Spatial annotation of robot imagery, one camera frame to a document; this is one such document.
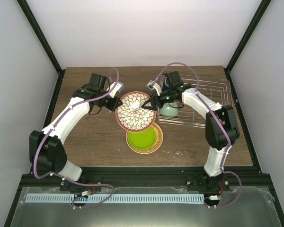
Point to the dark blue mug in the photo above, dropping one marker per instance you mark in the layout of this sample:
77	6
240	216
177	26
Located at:
165	85

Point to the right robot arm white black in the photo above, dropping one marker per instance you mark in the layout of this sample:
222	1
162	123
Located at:
221	127

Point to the light green ceramic bowl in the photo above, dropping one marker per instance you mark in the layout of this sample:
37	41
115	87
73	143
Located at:
169	109

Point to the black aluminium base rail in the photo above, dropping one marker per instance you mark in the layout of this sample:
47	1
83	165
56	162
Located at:
192	178

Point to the light blue slotted cable duct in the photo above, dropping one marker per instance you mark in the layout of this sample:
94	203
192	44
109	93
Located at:
116	198

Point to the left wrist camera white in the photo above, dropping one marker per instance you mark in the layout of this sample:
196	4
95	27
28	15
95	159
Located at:
116	87

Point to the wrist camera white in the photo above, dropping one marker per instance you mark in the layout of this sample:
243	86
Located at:
154	86
116	87

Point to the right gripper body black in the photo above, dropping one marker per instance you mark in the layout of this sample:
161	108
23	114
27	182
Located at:
160	104

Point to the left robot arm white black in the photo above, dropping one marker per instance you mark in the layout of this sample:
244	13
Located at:
46	150

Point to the orange plate at stack bottom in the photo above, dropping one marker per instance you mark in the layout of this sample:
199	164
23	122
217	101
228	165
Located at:
155	146

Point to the right black frame post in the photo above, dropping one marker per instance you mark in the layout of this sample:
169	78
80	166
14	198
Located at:
248	33

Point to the metal wire dish rack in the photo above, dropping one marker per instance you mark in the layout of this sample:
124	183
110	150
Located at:
215	92

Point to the left black frame post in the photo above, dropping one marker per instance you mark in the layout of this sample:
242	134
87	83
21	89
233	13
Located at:
39	34

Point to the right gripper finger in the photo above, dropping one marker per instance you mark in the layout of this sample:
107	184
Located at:
151	101
152	108

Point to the black frame post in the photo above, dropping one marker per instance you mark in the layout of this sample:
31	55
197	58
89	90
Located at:
248	33
39	34

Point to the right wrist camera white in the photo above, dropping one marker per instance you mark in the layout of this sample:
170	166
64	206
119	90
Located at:
154	86

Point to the floral patterned orange-rim plate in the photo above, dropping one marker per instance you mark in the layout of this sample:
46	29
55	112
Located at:
131	116

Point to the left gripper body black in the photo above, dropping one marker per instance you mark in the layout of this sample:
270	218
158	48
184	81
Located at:
110	106

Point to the lime green plate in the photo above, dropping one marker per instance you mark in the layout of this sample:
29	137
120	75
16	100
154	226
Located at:
141	140

